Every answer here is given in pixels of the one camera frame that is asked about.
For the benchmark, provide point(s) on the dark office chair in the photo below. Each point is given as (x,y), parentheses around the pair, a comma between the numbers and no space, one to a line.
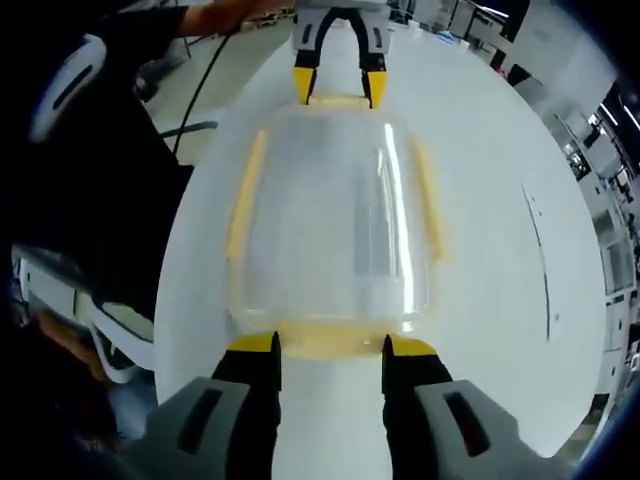
(527,85)

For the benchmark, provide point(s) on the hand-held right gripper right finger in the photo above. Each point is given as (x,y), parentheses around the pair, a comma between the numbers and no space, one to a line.
(430,415)

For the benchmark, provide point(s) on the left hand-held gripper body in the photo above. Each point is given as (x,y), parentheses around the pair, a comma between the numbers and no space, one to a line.
(340,3)

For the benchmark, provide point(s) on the grey chair base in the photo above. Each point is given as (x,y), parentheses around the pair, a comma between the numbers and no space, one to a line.
(192,129)

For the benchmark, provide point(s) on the white worn device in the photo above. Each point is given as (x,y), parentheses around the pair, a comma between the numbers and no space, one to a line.
(85,55)

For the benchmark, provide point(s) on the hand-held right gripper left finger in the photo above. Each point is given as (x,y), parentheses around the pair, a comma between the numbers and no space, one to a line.
(235,400)

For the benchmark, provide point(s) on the clear storage box yellow latches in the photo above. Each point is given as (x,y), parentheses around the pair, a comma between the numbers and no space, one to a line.
(330,210)

